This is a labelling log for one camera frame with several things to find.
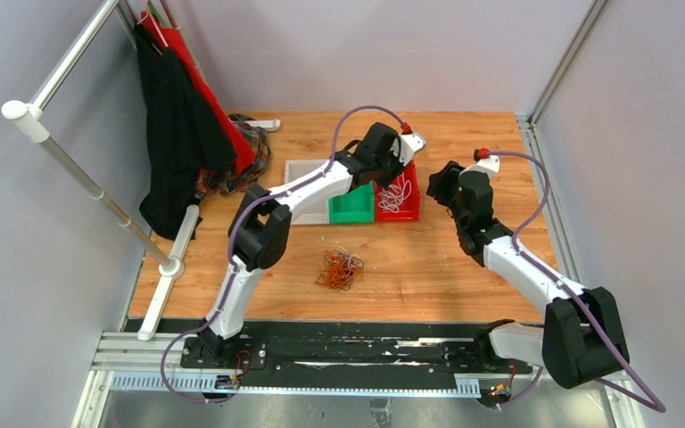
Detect aluminium frame rail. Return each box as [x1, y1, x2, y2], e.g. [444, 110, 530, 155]
[516, 0, 631, 379]

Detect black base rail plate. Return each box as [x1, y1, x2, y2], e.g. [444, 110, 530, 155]
[119, 318, 545, 402]

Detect silver clothes rack pole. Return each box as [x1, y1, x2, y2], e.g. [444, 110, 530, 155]
[2, 1, 172, 267]

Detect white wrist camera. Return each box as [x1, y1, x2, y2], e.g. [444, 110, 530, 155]
[399, 131, 426, 165]
[461, 155, 500, 178]

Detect plaid red blue cloth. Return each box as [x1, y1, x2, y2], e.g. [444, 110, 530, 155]
[195, 114, 271, 199]

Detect red garment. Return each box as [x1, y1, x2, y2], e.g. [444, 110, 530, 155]
[139, 6, 256, 173]

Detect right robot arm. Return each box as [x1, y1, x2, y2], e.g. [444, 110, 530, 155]
[426, 156, 630, 389]

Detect red plastic bin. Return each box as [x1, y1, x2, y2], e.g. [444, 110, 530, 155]
[374, 162, 421, 222]

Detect black cable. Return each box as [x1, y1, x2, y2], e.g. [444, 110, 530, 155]
[321, 248, 366, 293]

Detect white plastic bin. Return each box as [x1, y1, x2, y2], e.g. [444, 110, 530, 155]
[284, 159, 329, 226]

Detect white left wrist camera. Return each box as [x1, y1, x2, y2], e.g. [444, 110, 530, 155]
[399, 131, 426, 165]

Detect green plastic bin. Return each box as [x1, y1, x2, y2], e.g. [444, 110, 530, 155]
[327, 183, 375, 224]

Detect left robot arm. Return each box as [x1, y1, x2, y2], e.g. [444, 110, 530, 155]
[196, 122, 426, 368]

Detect black garment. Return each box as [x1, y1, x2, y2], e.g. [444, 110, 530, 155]
[134, 25, 237, 240]

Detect white cable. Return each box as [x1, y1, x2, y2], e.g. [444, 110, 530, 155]
[336, 179, 415, 268]

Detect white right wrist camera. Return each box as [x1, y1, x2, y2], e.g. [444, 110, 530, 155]
[461, 155, 500, 178]

